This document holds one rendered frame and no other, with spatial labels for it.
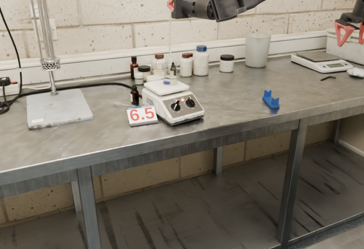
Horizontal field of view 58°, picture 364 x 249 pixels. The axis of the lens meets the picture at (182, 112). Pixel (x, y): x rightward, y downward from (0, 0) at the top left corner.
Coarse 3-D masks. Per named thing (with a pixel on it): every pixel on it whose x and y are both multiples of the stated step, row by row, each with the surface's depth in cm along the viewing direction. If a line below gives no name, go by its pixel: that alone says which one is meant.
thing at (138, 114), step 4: (136, 108) 107; (140, 108) 107; (144, 108) 108; (148, 108) 108; (152, 108) 108; (128, 112) 106; (132, 112) 106; (136, 112) 106; (140, 112) 107; (144, 112) 107; (148, 112) 107; (152, 112) 108; (132, 116) 105; (136, 116) 106; (140, 116) 106; (144, 116) 106; (148, 116) 106; (152, 116) 107; (132, 120) 105; (136, 120) 105; (140, 120) 105
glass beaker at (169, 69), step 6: (162, 66) 110; (168, 66) 109; (174, 66) 109; (162, 72) 111; (168, 72) 110; (174, 72) 110; (162, 78) 112; (168, 78) 111; (174, 78) 111; (168, 84) 111; (174, 84) 112
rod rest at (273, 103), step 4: (264, 92) 123; (268, 92) 123; (264, 96) 124; (268, 96) 124; (264, 100) 122; (268, 100) 120; (272, 100) 116; (276, 100) 116; (268, 104) 118; (272, 104) 117; (276, 104) 117
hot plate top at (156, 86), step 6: (144, 84) 113; (150, 84) 113; (156, 84) 113; (162, 84) 113; (180, 84) 113; (156, 90) 107; (162, 90) 107; (168, 90) 107; (174, 90) 108; (180, 90) 109
